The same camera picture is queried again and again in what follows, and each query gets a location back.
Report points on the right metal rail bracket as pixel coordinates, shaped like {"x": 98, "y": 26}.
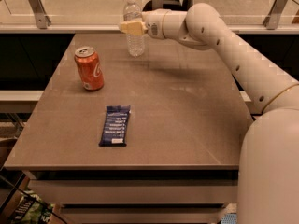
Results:
{"x": 272, "y": 19}

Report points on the green snack bag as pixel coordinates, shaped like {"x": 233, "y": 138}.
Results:
{"x": 31, "y": 210}

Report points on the blue snack bar wrapper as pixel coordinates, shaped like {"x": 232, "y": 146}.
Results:
{"x": 115, "y": 126}

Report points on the orange soda can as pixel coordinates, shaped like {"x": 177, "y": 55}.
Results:
{"x": 89, "y": 68}

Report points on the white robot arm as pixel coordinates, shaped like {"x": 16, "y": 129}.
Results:
{"x": 268, "y": 180}

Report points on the blue mesh basket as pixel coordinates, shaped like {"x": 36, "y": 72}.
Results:
{"x": 229, "y": 219}

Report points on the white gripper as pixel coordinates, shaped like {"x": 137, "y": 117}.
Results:
{"x": 153, "y": 22}

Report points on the clear plastic water bottle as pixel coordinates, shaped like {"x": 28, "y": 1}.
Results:
{"x": 135, "y": 43}

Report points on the grey table drawer unit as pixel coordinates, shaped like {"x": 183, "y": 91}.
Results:
{"x": 137, "y": 201}

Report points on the left metal rail bracket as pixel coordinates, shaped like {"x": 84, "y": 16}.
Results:
{"x": 41, "y": 17}

